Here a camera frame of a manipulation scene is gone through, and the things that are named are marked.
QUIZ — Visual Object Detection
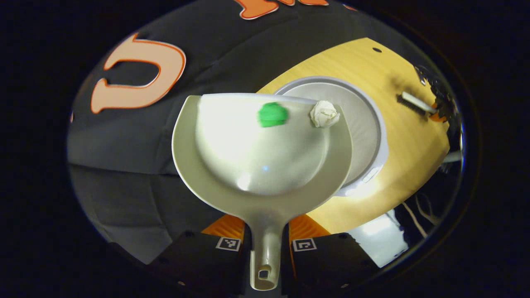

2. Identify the white paper ball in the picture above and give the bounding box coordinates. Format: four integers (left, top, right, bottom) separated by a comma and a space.
310, 101, 340, 128

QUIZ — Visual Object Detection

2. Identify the green paper ball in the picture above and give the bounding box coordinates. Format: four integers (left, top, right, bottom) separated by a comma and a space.
258, 102, 289, 128

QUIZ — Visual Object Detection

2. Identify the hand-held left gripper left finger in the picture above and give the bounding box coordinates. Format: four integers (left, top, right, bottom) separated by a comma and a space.
148, 214, 252, 297

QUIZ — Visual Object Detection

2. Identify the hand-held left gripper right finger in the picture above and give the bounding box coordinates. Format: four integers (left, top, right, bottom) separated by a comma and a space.
281, 214, 380, 297

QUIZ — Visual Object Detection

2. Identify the small white broom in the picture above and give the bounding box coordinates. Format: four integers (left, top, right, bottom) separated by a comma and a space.
396, 91, 438, 117

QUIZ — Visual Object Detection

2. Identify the grey plastic dustpan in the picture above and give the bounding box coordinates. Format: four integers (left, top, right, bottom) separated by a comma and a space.
172, 93, 353, 291

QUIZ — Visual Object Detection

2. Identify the white ribbed garbage bin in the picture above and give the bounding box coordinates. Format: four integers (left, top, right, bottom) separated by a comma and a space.
273, 76, 390, 197

